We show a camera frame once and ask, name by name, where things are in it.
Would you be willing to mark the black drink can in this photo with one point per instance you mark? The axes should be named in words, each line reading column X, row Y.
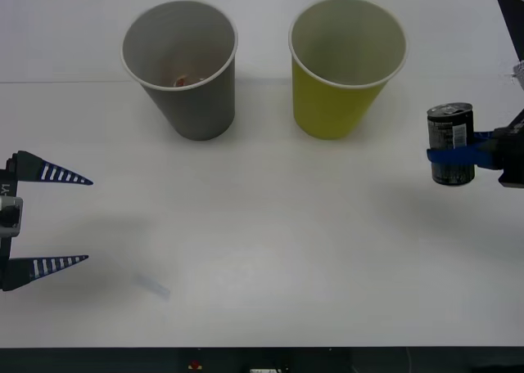
column 449, row 131

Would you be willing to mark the red button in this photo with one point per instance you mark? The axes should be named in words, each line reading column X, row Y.
column 195, row 365

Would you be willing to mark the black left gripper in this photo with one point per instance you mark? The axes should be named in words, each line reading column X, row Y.
column 7, row 176

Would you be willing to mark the yellow-green plastic bin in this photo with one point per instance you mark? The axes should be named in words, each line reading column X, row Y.
column 327, row 107

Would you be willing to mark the grey plastic bin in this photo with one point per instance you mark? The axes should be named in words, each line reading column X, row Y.
column 192, row 107

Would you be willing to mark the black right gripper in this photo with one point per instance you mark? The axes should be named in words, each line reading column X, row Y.
column 513, row 152

